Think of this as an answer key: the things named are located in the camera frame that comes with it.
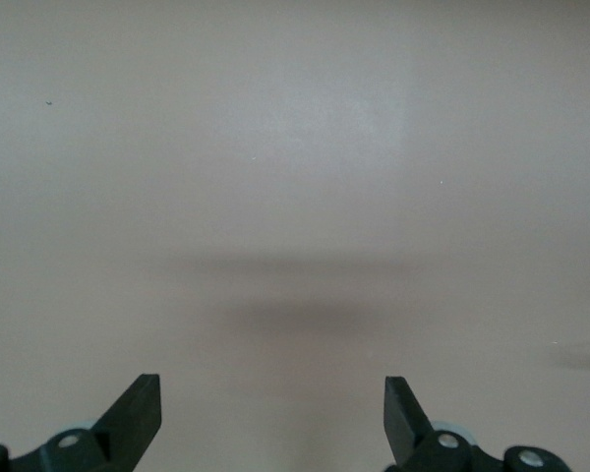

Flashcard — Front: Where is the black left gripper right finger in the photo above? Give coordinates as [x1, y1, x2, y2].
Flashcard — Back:
[383, 376, 571, 472]

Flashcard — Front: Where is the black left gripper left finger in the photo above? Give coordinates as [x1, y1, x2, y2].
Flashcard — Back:
[0, 373, 162, 472]

